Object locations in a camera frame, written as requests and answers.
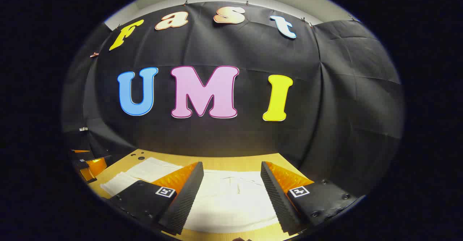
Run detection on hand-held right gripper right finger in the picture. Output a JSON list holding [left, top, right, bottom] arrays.
[[260, 161, 362, 235]]

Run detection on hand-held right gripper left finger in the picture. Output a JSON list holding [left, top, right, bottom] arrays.
[[109, 161, 204, 235]]

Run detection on white jeans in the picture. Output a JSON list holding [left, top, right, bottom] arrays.
[[100, 157, 281, 234]]

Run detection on black backdrop cloth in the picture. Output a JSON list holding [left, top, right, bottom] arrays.
[[61, 0, 405, 198]]

